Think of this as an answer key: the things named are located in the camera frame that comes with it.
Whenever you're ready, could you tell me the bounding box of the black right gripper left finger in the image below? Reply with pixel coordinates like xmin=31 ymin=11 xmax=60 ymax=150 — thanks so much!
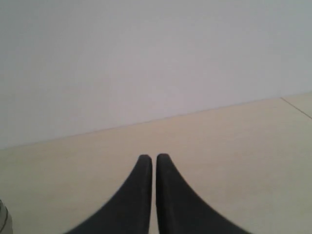
xmin=68 ymin=155 xmax=153 ymax=234

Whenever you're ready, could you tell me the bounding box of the large plain steel bowl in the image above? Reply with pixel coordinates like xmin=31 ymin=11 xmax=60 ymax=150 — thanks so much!
xmin=0 ymin=201 xmax=13 ymax=234

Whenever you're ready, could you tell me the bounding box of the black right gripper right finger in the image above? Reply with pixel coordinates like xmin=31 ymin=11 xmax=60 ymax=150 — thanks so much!
xmin=156 ymin=154 xmax=248 ymax=234

